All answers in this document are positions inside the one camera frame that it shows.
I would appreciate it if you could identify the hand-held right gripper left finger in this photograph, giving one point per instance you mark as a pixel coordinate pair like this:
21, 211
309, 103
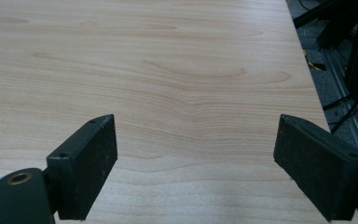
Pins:
82, 168

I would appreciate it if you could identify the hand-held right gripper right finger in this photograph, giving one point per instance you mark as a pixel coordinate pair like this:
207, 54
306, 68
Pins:
317, 168

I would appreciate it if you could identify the yellow black tape piece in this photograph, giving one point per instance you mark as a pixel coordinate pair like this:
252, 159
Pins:
314, 64

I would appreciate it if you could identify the black metal stand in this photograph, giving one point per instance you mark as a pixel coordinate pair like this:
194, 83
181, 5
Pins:
348, 34

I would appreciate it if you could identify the aluminium floor rail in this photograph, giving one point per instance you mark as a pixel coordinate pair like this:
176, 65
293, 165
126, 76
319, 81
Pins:
351, 105

